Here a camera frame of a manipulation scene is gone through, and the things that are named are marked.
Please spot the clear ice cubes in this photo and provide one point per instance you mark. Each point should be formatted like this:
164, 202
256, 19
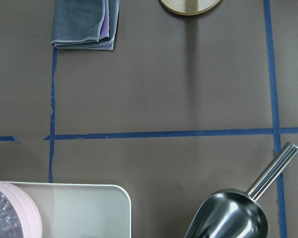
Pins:
10, 226

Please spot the pink bowl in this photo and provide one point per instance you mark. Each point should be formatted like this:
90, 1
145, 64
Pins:
25, 208

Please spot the beige tray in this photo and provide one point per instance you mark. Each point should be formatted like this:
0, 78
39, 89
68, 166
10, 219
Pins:
81, 210

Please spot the metal ice scoop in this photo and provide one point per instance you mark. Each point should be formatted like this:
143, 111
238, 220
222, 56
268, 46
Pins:
233, 213

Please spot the grey folded cloth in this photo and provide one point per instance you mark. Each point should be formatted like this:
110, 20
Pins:
85, 24

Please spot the wooden mug tree stand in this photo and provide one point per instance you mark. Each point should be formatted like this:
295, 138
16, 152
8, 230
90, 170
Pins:
189, 7

